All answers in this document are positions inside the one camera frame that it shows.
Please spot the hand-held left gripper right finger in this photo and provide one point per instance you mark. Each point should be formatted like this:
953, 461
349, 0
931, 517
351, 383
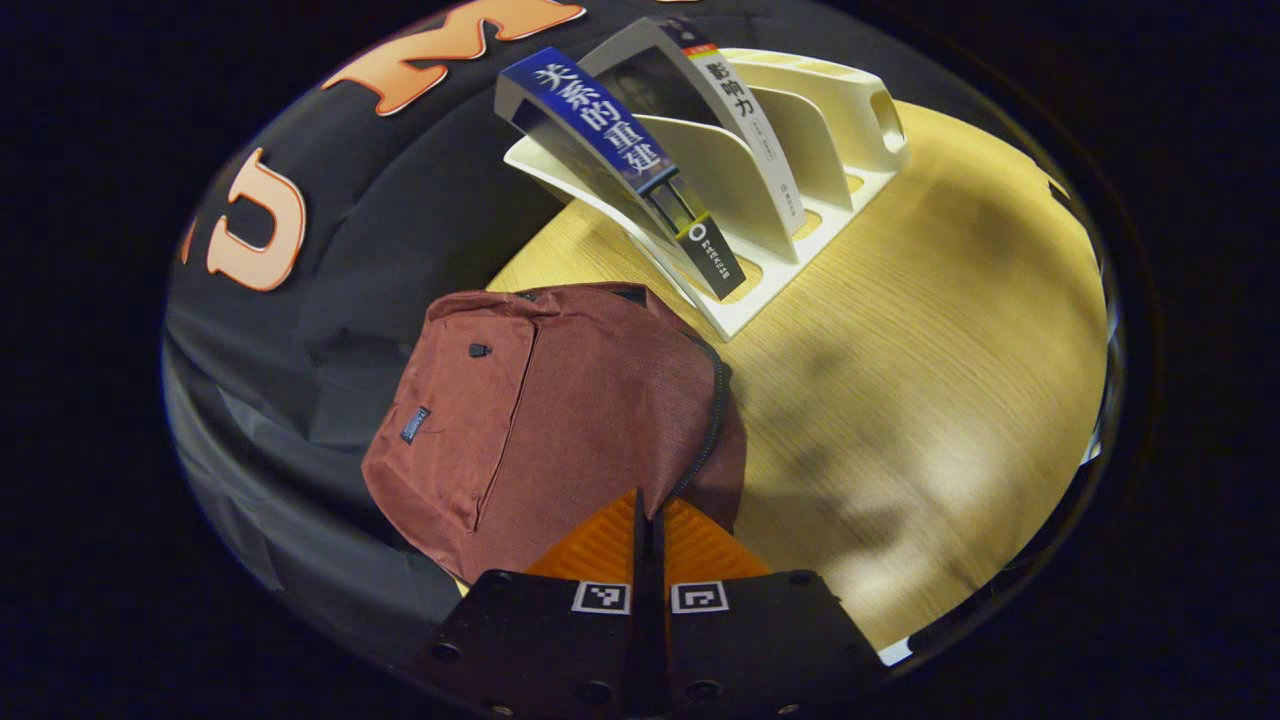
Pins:
760, 640

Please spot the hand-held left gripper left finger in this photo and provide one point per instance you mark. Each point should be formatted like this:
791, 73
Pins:
545, 640

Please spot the dark red schoolbag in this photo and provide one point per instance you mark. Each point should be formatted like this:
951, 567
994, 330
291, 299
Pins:
560, 420

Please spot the white plastic bookshelf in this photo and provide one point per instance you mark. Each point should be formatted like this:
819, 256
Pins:
830, 150

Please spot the black backdrop cloth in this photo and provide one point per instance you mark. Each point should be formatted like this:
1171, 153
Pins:
330, 300

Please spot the grey white spine book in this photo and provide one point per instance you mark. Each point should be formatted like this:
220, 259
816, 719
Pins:
745, 120

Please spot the blue spine book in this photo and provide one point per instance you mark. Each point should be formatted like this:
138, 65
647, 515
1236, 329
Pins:
600, 125

